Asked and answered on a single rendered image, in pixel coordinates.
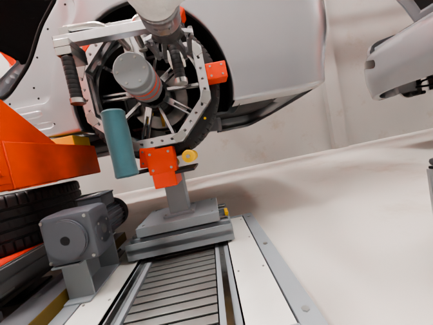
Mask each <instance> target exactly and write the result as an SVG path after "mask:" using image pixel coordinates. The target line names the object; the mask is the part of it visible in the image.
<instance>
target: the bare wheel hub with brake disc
mask: <svg viewBox="0 0 433 325"><path fill-rule="evenodd" d="M164 72H165V71H163V70H157V75H158V76H159V77H161V76H162V75H163V74H164ZM174 79H175V75H174V76H173V77H172V78H171V79H170V80H169V81H168V82H167V83H166V84H167V86H168V87H170V86H175V82H174ZM170 97H171V98H172V99H174V100H176V101H178V102H180V103H182V104H184V105H186V106H188V93H187V91H186V89H185V90H177V91H172V92H170ZM175 105H177V106H179V107H181V106H180V105H178V104H176V103H175ZM181 108H183V107H181ZM145 109H146V108H145V107H143V106H141V107H140V110H141V113H140V115H136V116H135V117H136V118H137V119H138V120H139V121H140V122H141V123H143V124H144V114H145ZM183 109H184V110H186V111H187V109H185V108H183ZM163 110H164V112H165V114H166V116H167V117H168V119H169V121H170V123H171V125H172V126H174V125H176V124H178V123H179V122H180V121H181V120H182V119H183V117H184V116H185V113H184V112H181V111H180V110H177V109H176V108H174V107H172V106H170V105H168V104H167V105H165V107H163ZM153 113H154V114H153V117H152V123H151V128H155V129H166V128H168V126H167V124H166V122H165V125H166V126H162V121H161V117H160V115H161V113H160V111H159V110H154V111H153Z"/></svg>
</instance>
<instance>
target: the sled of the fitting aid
mask: <svg viewBox="0 0 433 325"><path fill-rule="evenodd" d="M218 211H219V216H220V221H216V222H210V223H207V224H201V225H198V226H192V227H188V228H183V229H179V230H174V231H168V232H165V233H159V234H156V235H150V236H147V237H141V238H137V234H135V235H134V236H133V237H132V239H131V240H130V241H129V242H128V243H127V245H125V250H126V255H127V258H128V262H131V261H137V260H140V259H145V258H149V257H154V256H158V255H163V254H167V253H173V252H176V251H182V250H187V249H190V248H196V247H199V246H205V245H208V244H214V243H218V242H223V241H228V240H232V239H235V236H234V232H233V226H232V223H231V219H230V216H229V213H228V210H227V207H226V204H225V203H224V204H218Z"/></svg>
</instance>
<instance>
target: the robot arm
mask: <svg viewBox="0 0 433 325"><path fill-rule="evenodd" d="M127 1H128V3H129V4H130V5H131V6H132V7H134V9H135V11H136V13H137V14H138V15H139V17H140V19H141V21H142V23H143V25H144V26H145V28H146V29H147V30H148V31H149V32H150V35H146V34H143V35H142V37H143V40H144V46H147V47H148V48H149V49H150V50H151V51H152V53H153V54H154V56H155V57H156V58H157V60H161V59H164V60H165V62H166V63H169V64H170V66H171V69H172V70H173V66H172V62H171V57H170V54H169V51H168V50H167V45H169V44H174V45H175V46H176V47H177V48H178V49H179V51H180V56H181V59H182V62H183V65H184V67H186V62H185V60H186V59H188V57H187V54H192V39H193V37H194V34H193V28H192V26H188V27H187V28H183V26H182V25H181V24H180V22H181V16H180V4H181V3H182V2H184V1H185V0H127ZM183 35H185V37H186V43H187V47H185V46H184V44H183V43H182V41H181V40H180V39H181V38H182V36H183ZM154 41H155V42H158V43H160V44H161V46H162V51H161V52H160V50H159V49H158V48H157V46H156V44H155V43H154Z"/></svg>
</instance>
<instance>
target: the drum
mask: <svg viewBox="0 0 433 325"><path fill-rule="evenodd" d="M113 76H114V78H115V80H116V81H117V82H118V83H119V84H120V86H121V87H122V88H123V89H124V90H125V91H127V92H128V93H129V94H131V95H132V96H133V97H134V98H136V99H138V100H139V101H142V102H145V103H149V102H152V101H154V100H156V99H157V98H158V97H159V96H160V94H161V92H162V82H161V80H160V77H159V76H158V75H157V73H156V71H155V70H154V69H153V67H152V66H151V65H150V63H149V62H148V61H147V60H145V58H143V56H141V55H140V54H138V53H135V52H126V53H123V54H121V55H119V56H118V58H116V60H115V62H114V64H113Z"/></svg>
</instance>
